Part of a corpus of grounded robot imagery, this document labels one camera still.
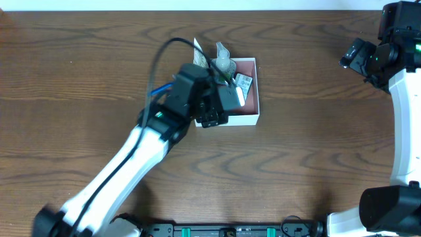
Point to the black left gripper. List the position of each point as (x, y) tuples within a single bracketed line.
[(210, 116)]

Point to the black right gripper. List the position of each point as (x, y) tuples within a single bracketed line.
[(354, 53)]

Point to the green white soap packet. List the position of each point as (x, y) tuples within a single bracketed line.
[(245, 83)]

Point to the clear soap pump bottle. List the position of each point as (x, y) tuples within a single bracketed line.
[(223, 61)]

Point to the blue disposable razor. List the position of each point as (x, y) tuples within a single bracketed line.
[(161, 89)]

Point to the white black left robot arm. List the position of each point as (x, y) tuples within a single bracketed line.
[(161, 125)]

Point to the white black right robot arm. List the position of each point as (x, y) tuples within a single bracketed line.
[(392, 66)]

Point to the white box pink interior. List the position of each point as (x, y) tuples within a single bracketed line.
[(248, 114)]

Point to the white Pantene tube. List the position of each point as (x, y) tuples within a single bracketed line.
[(198, 58)]

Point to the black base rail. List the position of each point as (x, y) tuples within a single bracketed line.
[(128, 226)]

